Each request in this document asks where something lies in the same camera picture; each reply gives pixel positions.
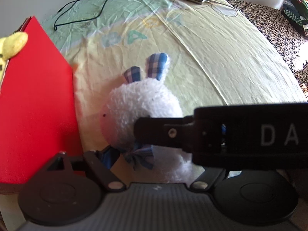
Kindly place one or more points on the pale green bed sheet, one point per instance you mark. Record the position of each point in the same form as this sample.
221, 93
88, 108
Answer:
204, 53

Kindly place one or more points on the red cardboard box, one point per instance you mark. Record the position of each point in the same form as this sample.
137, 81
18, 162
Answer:
36, 101

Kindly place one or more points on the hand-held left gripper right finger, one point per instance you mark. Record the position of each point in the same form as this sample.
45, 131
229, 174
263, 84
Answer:
211, 175

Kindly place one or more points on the white rabbit plush toy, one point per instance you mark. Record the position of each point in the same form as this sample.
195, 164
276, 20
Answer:
144, 101

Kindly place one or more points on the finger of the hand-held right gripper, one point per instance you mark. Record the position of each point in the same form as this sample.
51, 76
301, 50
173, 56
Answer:
158, 132

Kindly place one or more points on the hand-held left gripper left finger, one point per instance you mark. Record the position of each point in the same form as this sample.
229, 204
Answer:
109, 157

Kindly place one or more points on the yellow plush toy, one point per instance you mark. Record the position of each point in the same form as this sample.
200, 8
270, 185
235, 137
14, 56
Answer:
14, 44

